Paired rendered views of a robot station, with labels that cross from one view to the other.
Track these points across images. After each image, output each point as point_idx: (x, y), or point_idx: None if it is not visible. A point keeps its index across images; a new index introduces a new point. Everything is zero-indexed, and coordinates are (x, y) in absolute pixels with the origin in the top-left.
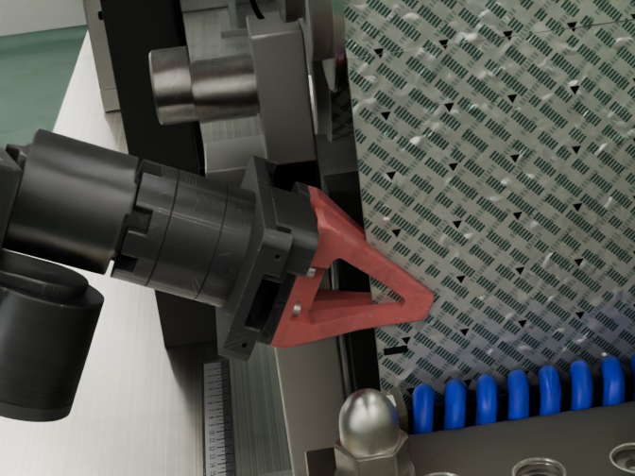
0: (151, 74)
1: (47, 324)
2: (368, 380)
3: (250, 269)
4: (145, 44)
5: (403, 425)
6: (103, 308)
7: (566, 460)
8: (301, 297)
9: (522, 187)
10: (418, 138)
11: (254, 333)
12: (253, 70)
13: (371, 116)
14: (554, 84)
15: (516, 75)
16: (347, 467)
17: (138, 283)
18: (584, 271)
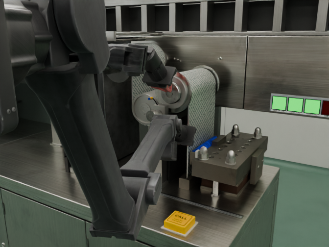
0: (154, 113)
1: (176, 145)
2: None
3: (194, 132)
4: None
5: None
6: (67, 180)
7: (215, 151)
8: None
9: (198, 121)
10: (192, 115)
11: (193, 141)
12: (161, 111)
13: (190, 113)
14: (200, 108)
15: (198, 107)
16: (204, 156)
17: (177, 139)
18: (200, 132)
